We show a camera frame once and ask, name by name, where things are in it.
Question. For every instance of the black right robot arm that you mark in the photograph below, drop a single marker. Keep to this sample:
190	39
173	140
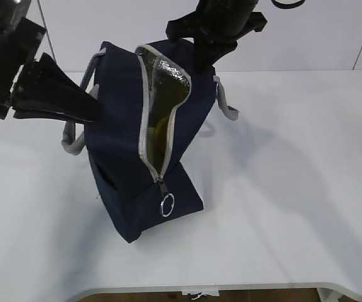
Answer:
216	26

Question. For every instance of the white torn tape piece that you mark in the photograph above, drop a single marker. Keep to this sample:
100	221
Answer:
198	293

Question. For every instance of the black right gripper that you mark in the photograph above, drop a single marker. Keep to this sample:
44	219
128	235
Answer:
215	26

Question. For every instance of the navy insulated lunch bag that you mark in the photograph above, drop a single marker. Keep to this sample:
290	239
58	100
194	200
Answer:
154	102

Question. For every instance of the yellow orange round fruit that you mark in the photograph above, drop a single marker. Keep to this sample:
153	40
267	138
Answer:
157	135

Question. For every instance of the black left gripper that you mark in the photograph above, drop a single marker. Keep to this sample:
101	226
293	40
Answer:
42	90

